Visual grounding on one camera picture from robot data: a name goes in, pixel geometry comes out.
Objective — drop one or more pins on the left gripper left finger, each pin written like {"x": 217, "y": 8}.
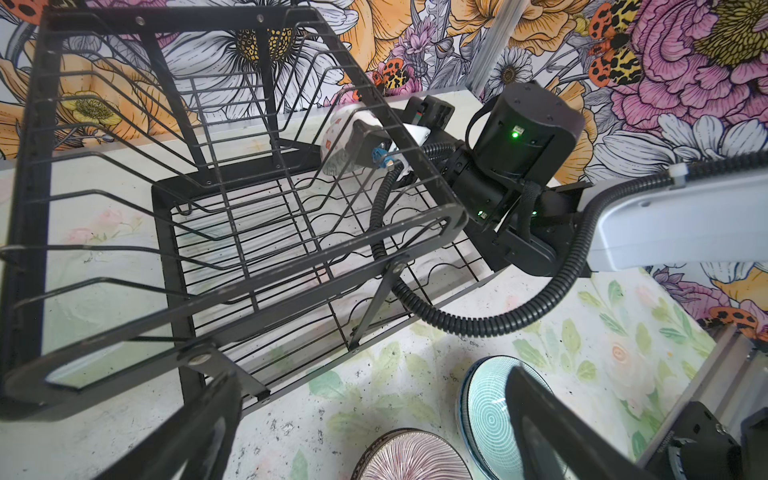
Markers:
{"x": 194, "y": 443}

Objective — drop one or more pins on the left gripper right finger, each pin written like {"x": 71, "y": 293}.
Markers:
{"x": 549, "y": 436}

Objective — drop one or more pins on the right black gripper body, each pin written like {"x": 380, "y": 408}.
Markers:
{"x": 425, "y": 119}

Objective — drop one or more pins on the teal concentric pattern bowl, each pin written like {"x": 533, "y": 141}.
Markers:
{"x": 484, "y": 419}

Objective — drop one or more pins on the pink striped bowl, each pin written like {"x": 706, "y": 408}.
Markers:
{"x": 410, "y": 453}

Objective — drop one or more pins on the green geometric pattern bowl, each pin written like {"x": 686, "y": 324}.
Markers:
{"x": 336, "y": 141}

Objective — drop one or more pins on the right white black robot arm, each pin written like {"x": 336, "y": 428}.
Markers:
{"x": 696, "y": 211}

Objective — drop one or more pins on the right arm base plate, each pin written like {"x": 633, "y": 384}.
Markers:
{"x": 698, "y": 447}

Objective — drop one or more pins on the aluminium front rail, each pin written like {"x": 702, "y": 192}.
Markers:
{"x": 731, "y": 384}

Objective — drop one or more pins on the black wire dish rack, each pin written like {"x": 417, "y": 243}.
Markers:
{"x": 164, "y": 209}

